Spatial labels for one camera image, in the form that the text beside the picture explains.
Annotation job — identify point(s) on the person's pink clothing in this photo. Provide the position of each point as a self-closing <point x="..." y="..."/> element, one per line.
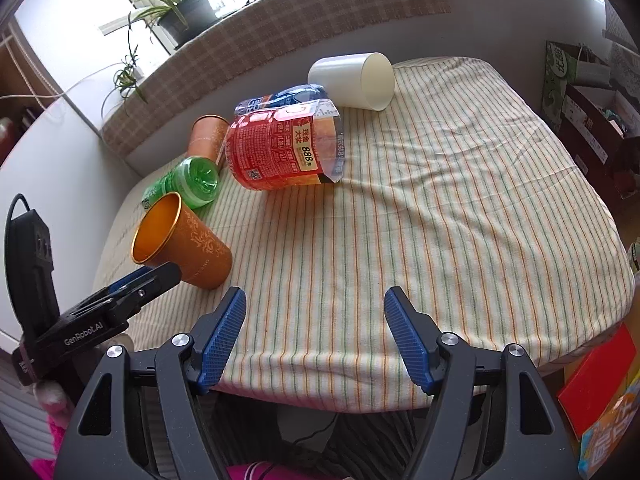
<point x="260" y="472"/>

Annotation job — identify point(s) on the small trailing plant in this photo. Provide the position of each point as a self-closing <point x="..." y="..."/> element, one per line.
<point x="127" y="72"/>

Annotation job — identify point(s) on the white cup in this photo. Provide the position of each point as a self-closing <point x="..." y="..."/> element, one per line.
<point x="340" y="80"/>

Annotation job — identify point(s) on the colourful printed box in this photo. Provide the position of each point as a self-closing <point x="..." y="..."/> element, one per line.
<point x="612" y="440"/>

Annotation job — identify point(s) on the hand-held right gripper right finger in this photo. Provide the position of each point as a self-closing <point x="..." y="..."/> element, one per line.
<point x="407" y="340"/>

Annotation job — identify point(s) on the plaid cloth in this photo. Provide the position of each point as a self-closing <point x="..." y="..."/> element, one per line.
<point x="300" y="25"/>

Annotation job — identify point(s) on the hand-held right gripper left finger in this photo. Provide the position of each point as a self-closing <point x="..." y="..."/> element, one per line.
<point x="225" y="340"/>

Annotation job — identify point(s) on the blue label bottle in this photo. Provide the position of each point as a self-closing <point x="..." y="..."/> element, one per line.
<point x="272" y="100"/>

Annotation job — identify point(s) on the potted plant in dark pot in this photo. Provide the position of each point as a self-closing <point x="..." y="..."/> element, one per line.
<point x="192" y="15"/>

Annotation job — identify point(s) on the dark striped cloth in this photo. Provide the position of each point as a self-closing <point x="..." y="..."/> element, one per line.
<point x="360" y="435"/>

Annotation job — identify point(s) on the white cabinet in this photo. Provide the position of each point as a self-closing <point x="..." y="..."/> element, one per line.
<point x="55" y="160"/>

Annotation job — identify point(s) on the small orange metal cup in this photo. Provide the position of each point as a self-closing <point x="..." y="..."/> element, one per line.
<point x="205" y="137"/>

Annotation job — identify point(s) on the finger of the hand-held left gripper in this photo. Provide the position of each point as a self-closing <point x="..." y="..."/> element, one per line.
<point x="130" y="279"/>
<point x="150" y="285"/>

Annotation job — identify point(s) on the green plastic bottle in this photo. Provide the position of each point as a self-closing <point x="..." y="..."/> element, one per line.
<point x="192" y="182"/>

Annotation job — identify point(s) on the dark red cardboard box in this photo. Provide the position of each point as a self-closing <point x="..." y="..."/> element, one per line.
<point x="592" y="130"/>

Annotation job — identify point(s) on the large red label jar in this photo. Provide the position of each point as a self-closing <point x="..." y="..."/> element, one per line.
<point x="275" y="150"/>

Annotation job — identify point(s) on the green paper bag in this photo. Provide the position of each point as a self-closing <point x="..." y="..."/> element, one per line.
<point x="562" y="75"/>

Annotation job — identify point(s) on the large orange metal cup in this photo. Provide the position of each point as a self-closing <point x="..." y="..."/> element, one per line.
<point x="195" y="250"/>

